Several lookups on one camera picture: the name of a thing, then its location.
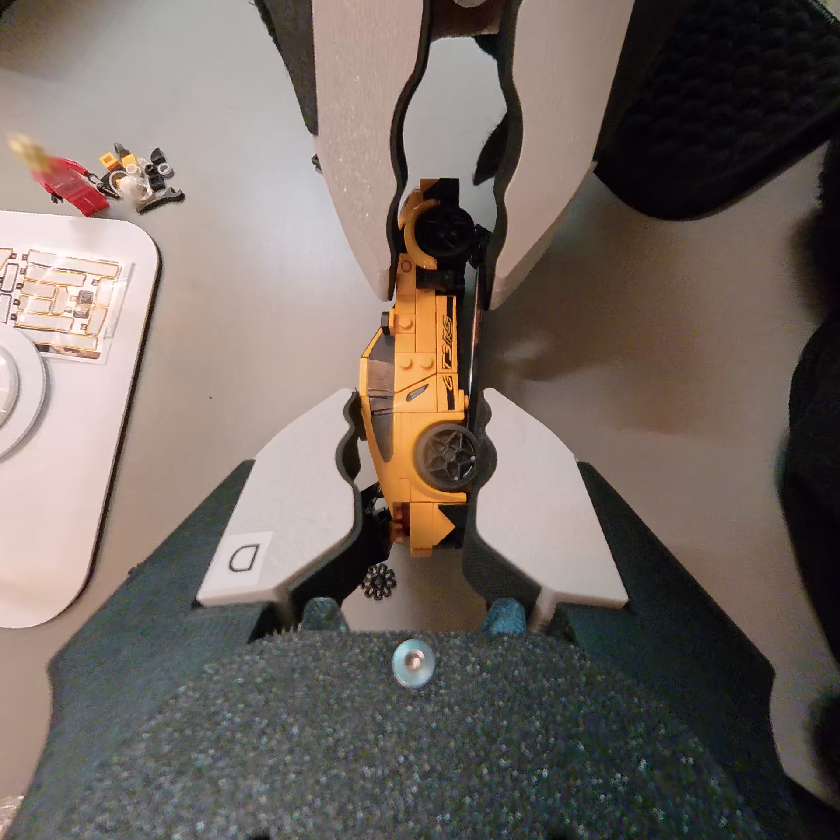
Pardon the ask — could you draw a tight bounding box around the orange lego car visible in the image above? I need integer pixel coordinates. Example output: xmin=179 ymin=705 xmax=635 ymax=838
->
xmin=357 ymin=177 xmax=497 ymax=560

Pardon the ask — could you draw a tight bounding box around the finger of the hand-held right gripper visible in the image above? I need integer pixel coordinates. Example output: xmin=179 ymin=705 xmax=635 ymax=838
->
xmin=308 ymin=0 xmax=435 ymax=303
xmin=474 ymin=0 xmax=637 ymax=311

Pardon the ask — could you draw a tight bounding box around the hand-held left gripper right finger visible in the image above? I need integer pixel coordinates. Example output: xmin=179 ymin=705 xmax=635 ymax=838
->
xmin=462 ymin=387 xmax=631 ymax=632

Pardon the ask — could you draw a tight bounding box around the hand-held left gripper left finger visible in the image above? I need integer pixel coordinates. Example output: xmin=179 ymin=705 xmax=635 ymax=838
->
xmin=195 ymin=387 xmax=363 ymax=631

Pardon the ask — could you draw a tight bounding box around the black mesh chair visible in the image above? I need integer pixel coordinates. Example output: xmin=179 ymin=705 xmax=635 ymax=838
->
xmin=594 ymin=0 xmax=840 ymax=222

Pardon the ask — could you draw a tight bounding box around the red lego piece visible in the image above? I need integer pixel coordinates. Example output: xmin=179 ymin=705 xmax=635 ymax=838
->
xmin=29 ymin=154 xmax=109 ymax=216

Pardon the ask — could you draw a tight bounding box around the lego sticker sheet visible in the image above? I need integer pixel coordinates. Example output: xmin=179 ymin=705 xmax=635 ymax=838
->
xmin=0 ymin=246 xmax=135 ymax=362

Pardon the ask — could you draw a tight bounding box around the pile of small lego parts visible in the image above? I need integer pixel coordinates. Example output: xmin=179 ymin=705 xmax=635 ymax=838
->
xmin=97 ymin=143 xmax=186 ymax=214

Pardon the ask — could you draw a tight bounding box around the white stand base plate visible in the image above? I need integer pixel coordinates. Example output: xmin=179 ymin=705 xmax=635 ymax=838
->
xmin=0 ymin=210 xmax=161 ymax=627

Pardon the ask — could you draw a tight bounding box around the black lego gear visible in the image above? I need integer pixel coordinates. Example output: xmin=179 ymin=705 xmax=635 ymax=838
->
xmin=360 ymin=562 xmax=399 ymax=602

